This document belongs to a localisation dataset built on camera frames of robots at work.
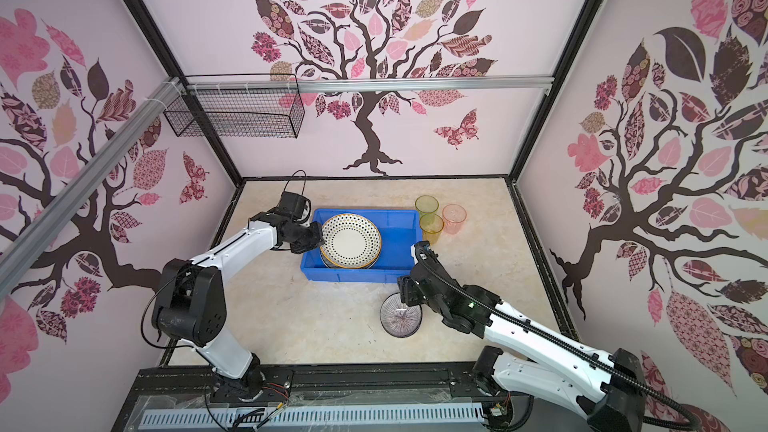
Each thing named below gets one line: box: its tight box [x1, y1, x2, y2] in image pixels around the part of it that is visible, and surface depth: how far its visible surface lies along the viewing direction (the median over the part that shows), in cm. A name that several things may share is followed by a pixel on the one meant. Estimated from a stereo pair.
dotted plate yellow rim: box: [320, 213, 382, 269], surface depth 97 cm
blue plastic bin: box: [300, 208, 423, 283], surface depth 96 cm
